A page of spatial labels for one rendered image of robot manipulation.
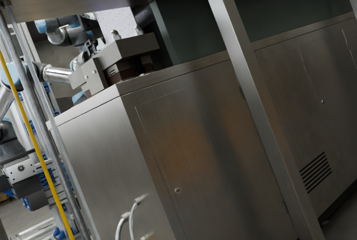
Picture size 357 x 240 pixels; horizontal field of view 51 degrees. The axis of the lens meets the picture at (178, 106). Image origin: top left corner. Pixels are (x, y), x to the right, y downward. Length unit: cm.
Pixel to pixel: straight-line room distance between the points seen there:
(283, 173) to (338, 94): 85
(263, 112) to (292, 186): 27
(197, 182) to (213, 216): 13
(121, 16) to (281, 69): 73
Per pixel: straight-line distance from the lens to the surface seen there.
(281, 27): 182
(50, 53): 1057
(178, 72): 128
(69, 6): 111
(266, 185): 149
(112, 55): 122
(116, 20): 151
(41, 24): 194
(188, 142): 124
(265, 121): 128
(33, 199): 220
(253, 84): 126
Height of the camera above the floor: 79
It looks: 1 degrees down
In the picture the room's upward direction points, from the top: 21 degrees counter-clockwise
